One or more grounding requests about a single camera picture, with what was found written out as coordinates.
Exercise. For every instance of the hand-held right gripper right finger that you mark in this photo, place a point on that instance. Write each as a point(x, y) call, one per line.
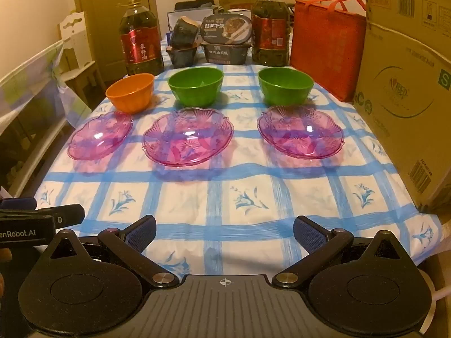
point(307, 234)

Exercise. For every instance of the dark instant meal box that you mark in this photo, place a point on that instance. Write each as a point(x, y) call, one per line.
point(227, 54)

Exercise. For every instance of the green plastic bowl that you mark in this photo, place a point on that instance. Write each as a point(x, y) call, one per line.
point(195, 84)
point(285, 84)

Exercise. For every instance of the white wooden chair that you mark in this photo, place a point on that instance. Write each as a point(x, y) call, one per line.
point(79, 42)

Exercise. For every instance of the purple transparent plate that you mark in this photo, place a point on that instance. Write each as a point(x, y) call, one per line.
point(299, 132)
point(100, 135)
point(188, 137)

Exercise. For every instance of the red tote bag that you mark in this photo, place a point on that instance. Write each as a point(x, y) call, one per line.
point(326, 49)

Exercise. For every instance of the cooking oil bottle red label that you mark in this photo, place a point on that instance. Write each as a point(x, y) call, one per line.
point(141, 42)
point(270, 31)

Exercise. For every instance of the orange plastic bowl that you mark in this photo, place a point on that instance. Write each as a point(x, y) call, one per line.
point(129, 93)

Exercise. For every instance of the black bag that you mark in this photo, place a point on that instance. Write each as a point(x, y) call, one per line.
point(192, 6)

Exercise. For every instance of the large cardboard box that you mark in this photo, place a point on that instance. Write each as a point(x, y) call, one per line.
point(405, 88)

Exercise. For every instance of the grey instant meal tray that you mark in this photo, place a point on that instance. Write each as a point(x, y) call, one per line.
point(225, 30)

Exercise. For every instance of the blue checked floral tablecloth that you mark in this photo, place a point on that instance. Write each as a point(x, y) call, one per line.
point(246, 190)

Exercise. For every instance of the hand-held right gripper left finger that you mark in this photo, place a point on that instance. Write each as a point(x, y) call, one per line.
point(141, 231)

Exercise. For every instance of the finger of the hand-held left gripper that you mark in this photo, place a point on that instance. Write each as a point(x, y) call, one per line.
point(67, 213)
point(17, 203)

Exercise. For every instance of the wooden door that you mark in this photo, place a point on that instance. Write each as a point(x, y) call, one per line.
point(109, 14)

